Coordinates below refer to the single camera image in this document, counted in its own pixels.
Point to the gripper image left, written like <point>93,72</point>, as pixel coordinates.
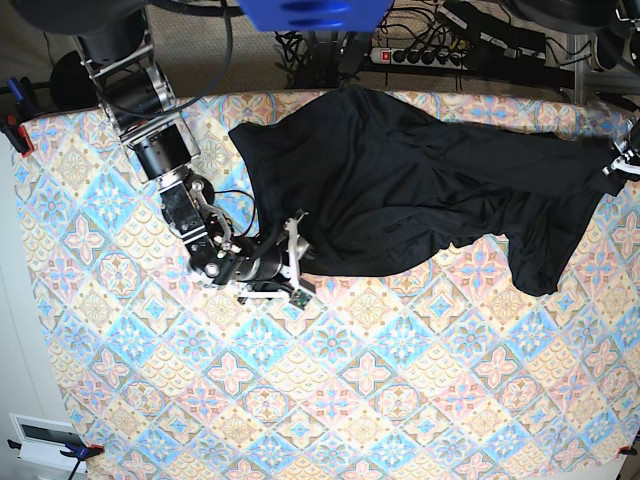
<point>266,267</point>

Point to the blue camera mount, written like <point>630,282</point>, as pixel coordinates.
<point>315,15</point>

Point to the white power strip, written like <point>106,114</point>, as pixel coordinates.
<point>432,57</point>

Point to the red black clamp upper left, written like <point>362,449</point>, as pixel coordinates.
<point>11,123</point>

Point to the patterned tablecloth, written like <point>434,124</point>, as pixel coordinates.
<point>445,371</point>

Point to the orange clamp lower right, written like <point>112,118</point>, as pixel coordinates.
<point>628,451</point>

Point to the black t-shirt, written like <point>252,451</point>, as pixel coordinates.
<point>382,186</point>

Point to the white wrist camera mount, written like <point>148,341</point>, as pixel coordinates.
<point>298,247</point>
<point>622,164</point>

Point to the robot arm image right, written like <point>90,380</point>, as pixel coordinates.
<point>628,146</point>

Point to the white wall vent box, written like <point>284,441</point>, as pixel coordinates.
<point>41,441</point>

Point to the blue clamp lower left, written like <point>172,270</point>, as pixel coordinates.
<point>80,452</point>

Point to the black round speaker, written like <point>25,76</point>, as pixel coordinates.
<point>70,86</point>

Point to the robot arm image left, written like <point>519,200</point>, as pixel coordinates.
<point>138,100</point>

